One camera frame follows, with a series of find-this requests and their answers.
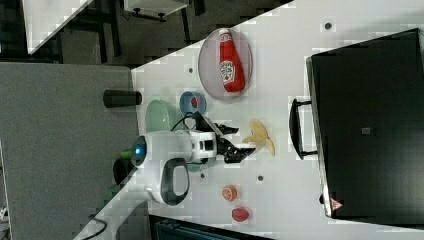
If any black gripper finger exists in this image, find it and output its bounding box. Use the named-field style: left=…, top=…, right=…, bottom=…
left=219, top=125, right=239, bottom=135
left=229, top=147, right=255, bottom=163

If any red plush strawberry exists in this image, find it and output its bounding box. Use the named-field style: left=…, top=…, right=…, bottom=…
left=191, top=97, right=198, bottom=108

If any red round toy fruit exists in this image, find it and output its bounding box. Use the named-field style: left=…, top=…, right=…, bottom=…
left=231, top=207, right=249, bottom=222

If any black toaster oven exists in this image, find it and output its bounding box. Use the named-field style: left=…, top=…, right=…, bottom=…
left=305, top=28, right=424, bottom=229

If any grey round plate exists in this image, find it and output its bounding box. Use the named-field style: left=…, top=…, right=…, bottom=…
left=198, top=29, right=253, bottom=101

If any green perforated colander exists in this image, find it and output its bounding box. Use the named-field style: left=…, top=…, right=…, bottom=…
left=145, top=100, right=184, bottom=132

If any black cup holder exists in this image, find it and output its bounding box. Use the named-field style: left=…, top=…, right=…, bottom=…
left=113, top=159, right=136, bottom=185

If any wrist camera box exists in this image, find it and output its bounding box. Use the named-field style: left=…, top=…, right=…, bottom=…
left=193, top=112, right=223, bottom=136

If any white cabinet on wheels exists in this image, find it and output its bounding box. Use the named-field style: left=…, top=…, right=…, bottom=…
left=123, top=0, right=189, bottom=21

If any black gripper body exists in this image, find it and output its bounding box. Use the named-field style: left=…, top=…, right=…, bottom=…
left=216, top=135, right=235, bottom=164

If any orange slice toy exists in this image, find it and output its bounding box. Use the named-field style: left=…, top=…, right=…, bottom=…
left=221, top=185, right=237, bottom=202

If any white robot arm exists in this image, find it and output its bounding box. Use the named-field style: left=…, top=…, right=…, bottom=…
left=73, top=124, right=254, bottom=240

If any white side table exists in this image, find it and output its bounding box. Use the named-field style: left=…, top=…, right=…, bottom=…
left=21, top=0, right=93, bottom=55

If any light green mug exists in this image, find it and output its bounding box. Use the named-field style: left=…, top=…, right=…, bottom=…
left=187, top=159, right=216, bottom=172

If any red plush ketchup bottle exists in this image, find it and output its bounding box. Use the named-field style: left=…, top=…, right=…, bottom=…
left=219, top=29, right=245, bottom=93

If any black cylinder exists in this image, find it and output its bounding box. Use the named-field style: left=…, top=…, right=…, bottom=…
left=103, top=89, right=142, bottom=108

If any peeled plush banana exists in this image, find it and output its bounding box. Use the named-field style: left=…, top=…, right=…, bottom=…
left=242, top=120, right=275, bottom=156

